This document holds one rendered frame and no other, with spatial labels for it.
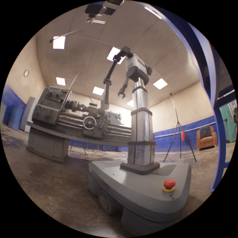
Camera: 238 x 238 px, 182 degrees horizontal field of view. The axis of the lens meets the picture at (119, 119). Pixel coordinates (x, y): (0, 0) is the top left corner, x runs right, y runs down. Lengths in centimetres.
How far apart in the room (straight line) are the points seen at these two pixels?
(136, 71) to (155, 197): 80
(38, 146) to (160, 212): 152
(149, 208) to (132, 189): 9
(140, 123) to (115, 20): 297
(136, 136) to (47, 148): 131
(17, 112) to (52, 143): 284
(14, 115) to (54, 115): 284
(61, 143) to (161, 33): 386
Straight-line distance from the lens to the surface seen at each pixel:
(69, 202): 58
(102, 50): 323
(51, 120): 131
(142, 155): 43
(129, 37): 301
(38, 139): 150
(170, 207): 24
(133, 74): 74
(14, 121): 390
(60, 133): 122
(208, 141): 355
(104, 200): 44
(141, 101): 54
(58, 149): 134
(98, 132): 121
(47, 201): 58
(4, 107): 274
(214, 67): 38
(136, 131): 48
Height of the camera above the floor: 41
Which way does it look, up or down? 20 degrees up
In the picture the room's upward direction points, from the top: 4 degrees clockwise
